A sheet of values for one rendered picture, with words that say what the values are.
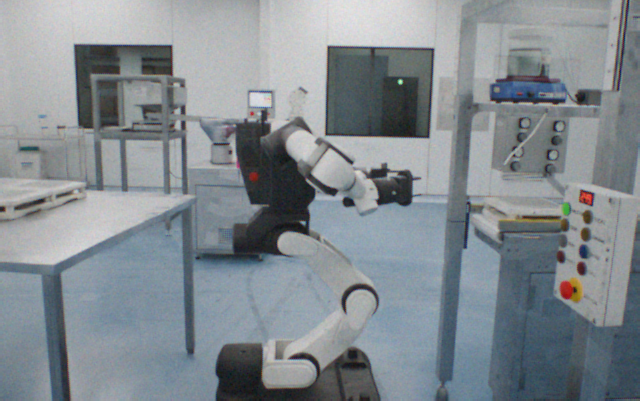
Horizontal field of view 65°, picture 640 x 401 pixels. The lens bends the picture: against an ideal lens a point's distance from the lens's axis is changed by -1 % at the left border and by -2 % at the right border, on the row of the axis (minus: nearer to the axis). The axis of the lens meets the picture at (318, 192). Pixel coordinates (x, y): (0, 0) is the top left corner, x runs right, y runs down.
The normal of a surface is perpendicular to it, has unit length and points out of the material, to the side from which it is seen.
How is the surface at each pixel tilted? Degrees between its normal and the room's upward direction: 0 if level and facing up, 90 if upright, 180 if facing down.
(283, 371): 90
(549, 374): 90
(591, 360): 96
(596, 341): 90
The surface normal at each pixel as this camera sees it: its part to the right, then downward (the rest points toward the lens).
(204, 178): -0.03, 0.18
